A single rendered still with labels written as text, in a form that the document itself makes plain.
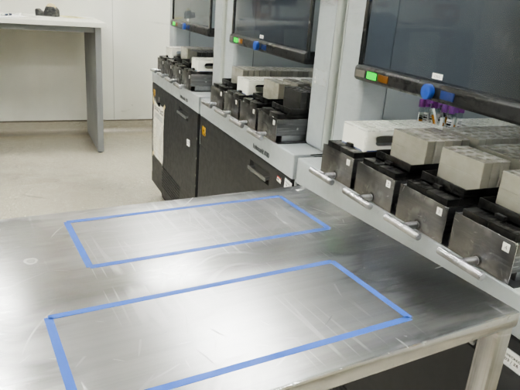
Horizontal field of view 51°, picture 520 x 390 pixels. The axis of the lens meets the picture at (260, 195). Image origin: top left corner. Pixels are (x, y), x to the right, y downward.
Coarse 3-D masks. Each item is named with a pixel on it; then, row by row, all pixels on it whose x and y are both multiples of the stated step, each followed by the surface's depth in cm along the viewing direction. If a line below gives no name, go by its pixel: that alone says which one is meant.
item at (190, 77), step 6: (186, 72) 234; (192, 72) 230; (198, 72) 231; (204, 72) 232; (210, 72) 233; (186, 78) 235; (192, 78) 230; (198, 78) 231; (204, 78) 232; (210, 78) 233; (174, 84) 237; (180, 84) 235; (186, 84) 235; (192, 84) 231; (198, 84) 232; (204, 84) 233; (210, 84) 234
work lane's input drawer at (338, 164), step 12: (324, 144) 132; (336, 144) 129; (348, 144) 128; (324, 156) 133; (336, 156) 128; (348, 156) 123; (360, 156) 123; (372, 156) 125; (312, 168) 131; (324, 168) 133; (336, 168) 128; (348, 168) 123; (324, 180) 125; (348, 180) 124
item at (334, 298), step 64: (256, 192) 92; (0, 256) 64; (64, 256) 65; (128, 256) 66; (192, 256) 68; (256, 256) 69; (320, 256) 70; (384, 256) 72; (0, 320) 52; (64, 320) 53; (128, 320) 53; (192, 320) 54; (256, 320) 55; (320, 320) 56; (384, 320) 57; (448, 320) 58; (512, 320) 60; (0, 384) 44; (64, 384) 44; (128, 384) 45; (192, 384) 45; (256, 384) 46; (320, 384) 48
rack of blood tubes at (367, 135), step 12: (384, 120) 135; (396, 120) 137; (408, 120) 138; (348, 132) 129; (360, 132) 125; (372, 132) 123; (384, 132) 125; (360, 144) 125; (372, 144) 124; (384, 144) 136
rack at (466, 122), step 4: (464, 120) 144; (468, 120) 145; (472, 120) 144; (476, 120) 145; (480, 120) 145; (484, 120) 146; (488, 120) 146; (492, 120) 147; (496, 120) 147; (500, 120) 148; (464, 124) 138; (468, 124) 139; (472, 124) 139; (476, 124) 140; (480, 124) 140; (484, 124) 141; (488, 124) 141; (492, 124) 142; (496, 124) 143; (500, 124) 142; (504, 124) 143; (508, 124) 144; (512, 124) 143
